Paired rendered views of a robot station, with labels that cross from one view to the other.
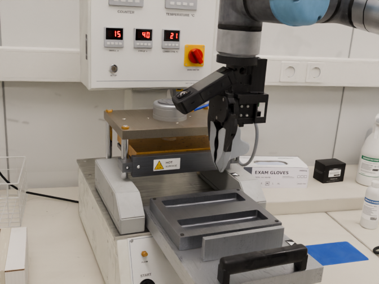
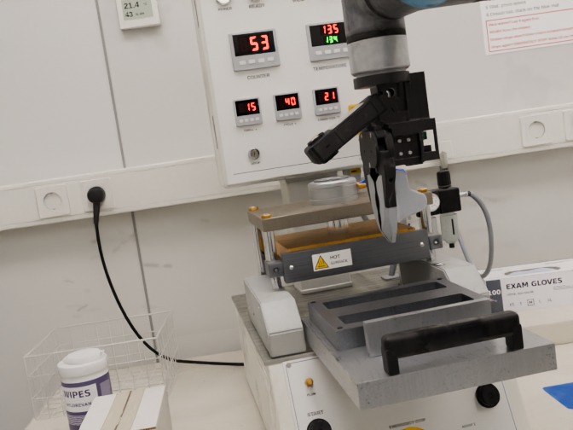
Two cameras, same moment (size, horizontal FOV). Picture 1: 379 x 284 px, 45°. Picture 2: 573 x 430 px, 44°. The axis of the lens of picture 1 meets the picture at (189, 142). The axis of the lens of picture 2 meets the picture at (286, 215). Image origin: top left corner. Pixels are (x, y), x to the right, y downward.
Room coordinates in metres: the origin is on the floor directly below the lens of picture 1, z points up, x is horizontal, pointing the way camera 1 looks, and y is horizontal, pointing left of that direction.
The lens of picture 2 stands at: (-0.12, -0.15, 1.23)
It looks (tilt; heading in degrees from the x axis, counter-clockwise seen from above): 6 degrees down; 14
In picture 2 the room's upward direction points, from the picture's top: 8 degrees counter-clockwise
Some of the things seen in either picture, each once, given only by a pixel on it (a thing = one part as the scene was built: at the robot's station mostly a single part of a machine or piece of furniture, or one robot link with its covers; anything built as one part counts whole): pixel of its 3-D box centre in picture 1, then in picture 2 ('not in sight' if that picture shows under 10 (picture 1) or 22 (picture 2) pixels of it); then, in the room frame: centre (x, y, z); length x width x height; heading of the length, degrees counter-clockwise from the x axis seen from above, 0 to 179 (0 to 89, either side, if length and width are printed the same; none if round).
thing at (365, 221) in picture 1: (372, 204); not in sight; (1.26, -0.56, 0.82); 0.05 x 0.05 x 0.14
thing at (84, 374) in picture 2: not in sight; (88, 393); (0.98, 0.53, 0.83); 0.09 x 0.09 x 0.15
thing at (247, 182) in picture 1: (232, 182); (442, 281); (1.01, -0.11, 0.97); 0.26 x 0.05 x 0.07; 23
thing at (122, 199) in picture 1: (117, 192); (271, 311); (0.91, 0.15, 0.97); 0.25 x 0.05 x 0.07; 23
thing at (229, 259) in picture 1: (264, 263); (452, 341); (0.62, -0.13, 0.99); 0.15 x 0.02 x 0.04; 113
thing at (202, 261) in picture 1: (223, 232); (409, 328); (0.74, -0.07, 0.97); 0.30 x 0.22 x 0.08; 23
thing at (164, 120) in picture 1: (172, 124); (343, 213); (1.06, 0.04, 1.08); 0.31 x 0.24 x 0.13; 113
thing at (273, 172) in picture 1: (270, 171); (535, 285); (1.47, -0.28, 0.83); 0.23 x 0.12 x 0.07; 99
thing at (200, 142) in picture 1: (172, 135); (343, 226); (1.03, 0.04, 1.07); 0.22 x 0.17 x 0.10; 113
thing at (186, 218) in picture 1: (212, 215); (396, 310); (0.79, -0.05, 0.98); 0.20 x 0.17 x 0.03; 113
